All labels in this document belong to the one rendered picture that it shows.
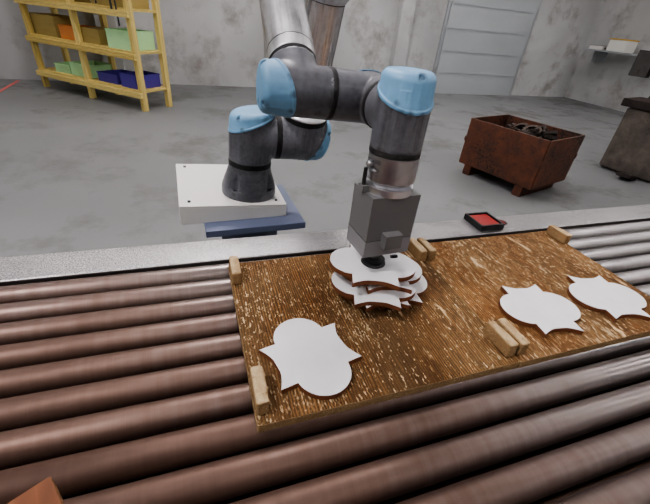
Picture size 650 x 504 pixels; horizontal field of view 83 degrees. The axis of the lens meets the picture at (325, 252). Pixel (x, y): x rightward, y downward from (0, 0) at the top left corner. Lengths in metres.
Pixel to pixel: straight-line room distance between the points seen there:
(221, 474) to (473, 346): 0.41
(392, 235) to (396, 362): 0.19
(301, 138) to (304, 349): 0.60
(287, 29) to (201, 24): 7.39
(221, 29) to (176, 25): 0.77
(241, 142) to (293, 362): 0.62
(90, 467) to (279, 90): 0.51
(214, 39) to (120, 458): 7.75
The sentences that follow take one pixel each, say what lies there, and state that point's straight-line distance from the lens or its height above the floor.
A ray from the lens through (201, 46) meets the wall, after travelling 8.02.
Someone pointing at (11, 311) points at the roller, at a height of 0.92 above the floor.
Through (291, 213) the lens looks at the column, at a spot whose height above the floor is 0.87.
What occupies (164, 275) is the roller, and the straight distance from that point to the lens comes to 0.77.
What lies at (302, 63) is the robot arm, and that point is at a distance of 0.58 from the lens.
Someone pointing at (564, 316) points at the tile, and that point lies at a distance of 0.80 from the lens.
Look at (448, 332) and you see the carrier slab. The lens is 0.66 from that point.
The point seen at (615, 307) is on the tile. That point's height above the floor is 0.95.
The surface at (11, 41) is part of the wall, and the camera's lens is 8.35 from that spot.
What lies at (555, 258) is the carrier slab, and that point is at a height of 0.94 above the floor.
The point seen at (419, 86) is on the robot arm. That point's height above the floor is 1.30.
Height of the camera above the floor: 1.36
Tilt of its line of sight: 33 degrees down
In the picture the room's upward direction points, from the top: 6 degrees clockwise
